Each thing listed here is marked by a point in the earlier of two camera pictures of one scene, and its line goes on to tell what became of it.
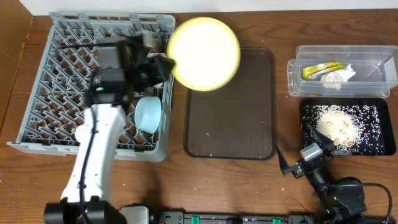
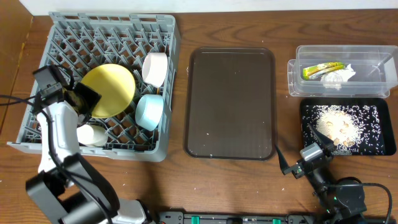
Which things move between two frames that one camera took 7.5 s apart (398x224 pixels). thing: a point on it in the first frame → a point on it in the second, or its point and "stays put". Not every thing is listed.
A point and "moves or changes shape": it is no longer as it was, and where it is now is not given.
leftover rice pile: x=346 y=129 stays put
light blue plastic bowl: x=148 y=113 stays put
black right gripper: x=308 y=160 stays put
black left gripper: x=148 y=71 → x=86 y=99
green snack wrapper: x=311 y=71 stays put
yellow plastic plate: x=207 y=52 moves or changes shape
